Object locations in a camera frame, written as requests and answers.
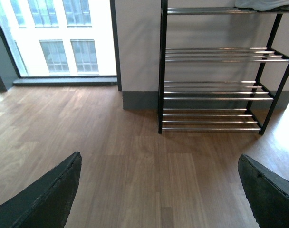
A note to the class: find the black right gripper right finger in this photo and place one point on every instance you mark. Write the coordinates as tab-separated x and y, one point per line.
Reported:
266	192

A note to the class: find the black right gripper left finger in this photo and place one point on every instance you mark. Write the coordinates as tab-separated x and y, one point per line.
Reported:
47	202

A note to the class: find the grey sneaker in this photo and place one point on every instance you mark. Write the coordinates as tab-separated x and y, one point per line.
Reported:
261	5

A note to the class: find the black metal shoe rack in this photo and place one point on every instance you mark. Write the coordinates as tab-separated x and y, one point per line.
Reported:
219	69

